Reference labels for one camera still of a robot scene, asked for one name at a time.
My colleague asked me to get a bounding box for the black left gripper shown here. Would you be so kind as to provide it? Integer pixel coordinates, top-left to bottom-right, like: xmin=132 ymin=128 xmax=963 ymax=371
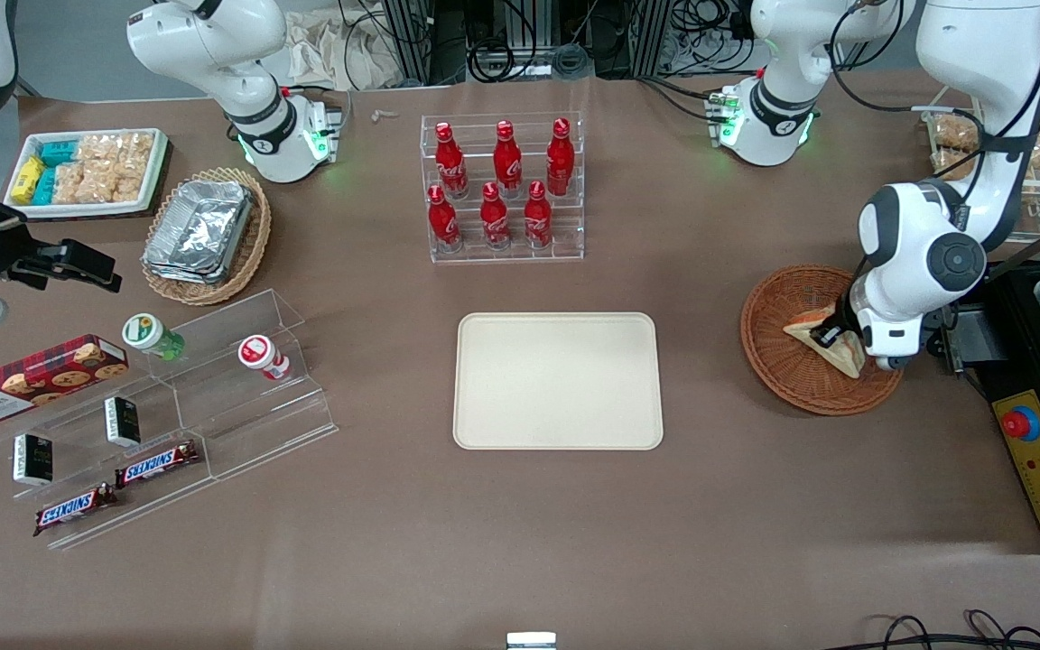
xmin=808 ymin=262 xmax=868 ymax=351

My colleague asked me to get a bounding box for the triangular sandwich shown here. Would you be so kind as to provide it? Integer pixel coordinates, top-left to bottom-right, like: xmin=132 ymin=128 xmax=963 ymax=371
xmin=783 ymin=307 xmax=867 ymax=379

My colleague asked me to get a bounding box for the round brown wicker basket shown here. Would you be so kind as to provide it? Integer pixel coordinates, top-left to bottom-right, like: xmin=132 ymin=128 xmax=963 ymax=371
xmin=740 ymin=264 xmax=905 ymax=417

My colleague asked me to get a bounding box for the white rectangular snack tray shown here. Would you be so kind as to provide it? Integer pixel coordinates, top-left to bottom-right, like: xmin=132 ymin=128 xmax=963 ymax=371
xmin=4 ymin=128 xmax=170 ymax=221

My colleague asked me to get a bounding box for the aluminium foil tray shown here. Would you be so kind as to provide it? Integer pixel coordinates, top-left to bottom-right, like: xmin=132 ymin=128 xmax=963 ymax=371
xmin=142 ymin=179 xmax=255 ymax=287

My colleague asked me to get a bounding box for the oval tan wicker basket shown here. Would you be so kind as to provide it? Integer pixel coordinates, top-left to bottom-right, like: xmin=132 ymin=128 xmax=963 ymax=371
xmin=140 ymin=167 xmax=273 ymax=307

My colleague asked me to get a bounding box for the beige rectangular tray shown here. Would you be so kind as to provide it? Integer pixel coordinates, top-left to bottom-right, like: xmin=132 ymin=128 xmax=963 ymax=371
xmin=453 ymin=312 xmax=665 ymax=451

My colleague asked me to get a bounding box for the clear rice cracker bag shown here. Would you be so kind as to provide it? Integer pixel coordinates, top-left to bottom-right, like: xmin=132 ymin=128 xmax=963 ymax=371
xmin=52 ymin=162 xmax=119 ymax=206
xmin=78 ymin=135 xmax=128 ymax=171
xmin=116 ymin=133 xmax=156 ymax=203

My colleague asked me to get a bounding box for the yellow snack packet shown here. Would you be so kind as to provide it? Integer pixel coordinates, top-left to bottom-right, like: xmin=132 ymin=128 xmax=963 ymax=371
xmin=11 ymin=155 xmax=45 ymax=205

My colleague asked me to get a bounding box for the green capped small bottle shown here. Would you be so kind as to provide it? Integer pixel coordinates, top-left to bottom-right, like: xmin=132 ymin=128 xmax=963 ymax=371
xmin=122 ymin=312 xmax=186 ymax=363

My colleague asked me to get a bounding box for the red tartan cookie box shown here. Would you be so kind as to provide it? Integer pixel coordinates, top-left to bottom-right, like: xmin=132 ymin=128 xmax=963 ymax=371
xmin=0 ymin=334 xmax=131 ymax=428

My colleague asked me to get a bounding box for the small black white box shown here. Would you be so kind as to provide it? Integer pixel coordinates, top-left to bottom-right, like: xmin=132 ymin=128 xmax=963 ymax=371
xmin=13 ymin=433 xmax=55 ymax=488
xmin=104 ymin=395 xmax=143 ymax=449

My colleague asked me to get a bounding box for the black machine with yellow panel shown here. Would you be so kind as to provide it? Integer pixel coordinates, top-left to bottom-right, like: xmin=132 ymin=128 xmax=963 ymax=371
xmin=971 ymin=257 xmax=1040 ymax=554

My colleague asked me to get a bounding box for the red capped small bottle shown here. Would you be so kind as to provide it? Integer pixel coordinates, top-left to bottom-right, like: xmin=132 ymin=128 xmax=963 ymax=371
xmin=237 ymin=335 xmax=292 ymax=383

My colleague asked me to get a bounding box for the red emergency stop button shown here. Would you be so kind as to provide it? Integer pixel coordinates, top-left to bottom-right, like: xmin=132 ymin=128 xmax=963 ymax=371
xmin=1002 ymin=406 xmax=1040 ymax=442

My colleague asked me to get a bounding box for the Snickers chocolate bar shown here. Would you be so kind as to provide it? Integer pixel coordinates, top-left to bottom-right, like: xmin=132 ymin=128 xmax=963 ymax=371
xmin=114 ymin=441 xmax=201 ymax=489
xmin=32 ymin=483 xmax=120 ymax=539

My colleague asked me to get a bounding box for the clear acrylic tiered stand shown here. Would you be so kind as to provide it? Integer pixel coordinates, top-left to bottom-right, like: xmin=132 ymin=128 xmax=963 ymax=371
xmin=0 ymin=289 xmax=340 ymax=553

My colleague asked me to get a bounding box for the clear acrylic bottle rack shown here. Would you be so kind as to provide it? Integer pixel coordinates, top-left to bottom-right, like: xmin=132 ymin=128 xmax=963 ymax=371
xmin=420 ymin=112 xmax=586 ymax=265

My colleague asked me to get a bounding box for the red cola bottle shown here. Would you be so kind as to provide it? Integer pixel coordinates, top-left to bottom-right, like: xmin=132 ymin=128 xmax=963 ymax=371
xmin=493 ymin=119 xmax=525 ymax=200
xmin=435 ymin=122 xmax=469 ymax=201
xmin=427 ymin=184 xmax=462 ymax=255
xmin=523 ymin=180 xmax=554 ymax=250
xmin=545 ymin=117 xmax=576 ymax=198
xmin=479 ymin=181 xmax=512 ymax=252

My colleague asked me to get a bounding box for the crumpled beige cloth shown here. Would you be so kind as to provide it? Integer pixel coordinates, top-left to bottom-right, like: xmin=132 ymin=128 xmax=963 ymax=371
xmin=283 ymin=5 xmax=413 ymax=92

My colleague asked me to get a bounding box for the grey metal bracket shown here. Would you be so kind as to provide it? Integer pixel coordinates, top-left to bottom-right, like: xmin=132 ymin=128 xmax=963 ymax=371
xmin=924 ymin=305 xmax=1010 ymax=376

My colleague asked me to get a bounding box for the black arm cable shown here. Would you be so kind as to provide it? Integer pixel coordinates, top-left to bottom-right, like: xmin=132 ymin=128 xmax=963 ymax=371
xmin=830 ymin=0 xmax=1040 ymax=265

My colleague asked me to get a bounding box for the black base cable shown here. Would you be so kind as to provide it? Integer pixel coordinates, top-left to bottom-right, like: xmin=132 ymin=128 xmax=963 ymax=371
xmin=636 ymin=76 xmax=725 ymax=124

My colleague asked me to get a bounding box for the black floor cable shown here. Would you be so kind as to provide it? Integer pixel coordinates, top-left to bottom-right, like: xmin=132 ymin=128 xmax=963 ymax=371
xmin=845 ymin=609 xmax=1040 ymax=650

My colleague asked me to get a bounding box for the black aluminium frame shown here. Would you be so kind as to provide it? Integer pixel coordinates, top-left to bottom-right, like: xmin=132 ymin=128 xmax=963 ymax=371
xmin=380 ymin=0 xmax=670 ymax=88

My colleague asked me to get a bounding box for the coiled black cable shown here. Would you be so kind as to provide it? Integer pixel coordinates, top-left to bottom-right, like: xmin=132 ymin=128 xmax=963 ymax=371
xmin=469 ymin=38 xmax=541 ymax=80

